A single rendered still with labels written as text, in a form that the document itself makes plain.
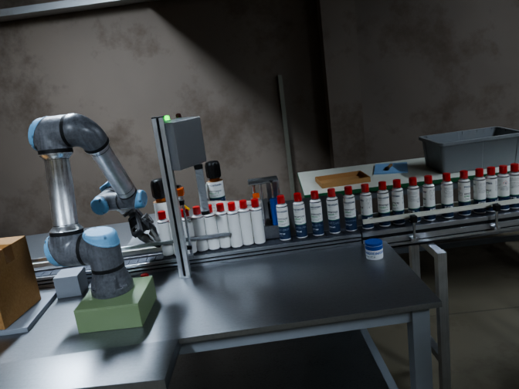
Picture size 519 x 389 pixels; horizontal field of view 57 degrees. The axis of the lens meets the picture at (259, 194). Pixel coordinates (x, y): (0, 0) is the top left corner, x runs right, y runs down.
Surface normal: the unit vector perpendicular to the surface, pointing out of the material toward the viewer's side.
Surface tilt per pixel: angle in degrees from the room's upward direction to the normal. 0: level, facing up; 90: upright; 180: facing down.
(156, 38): 90
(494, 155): 95
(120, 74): 90
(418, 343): 90
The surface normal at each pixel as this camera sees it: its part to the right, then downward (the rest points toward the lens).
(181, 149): 0.84, 0.03
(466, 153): 0.06, 0.33
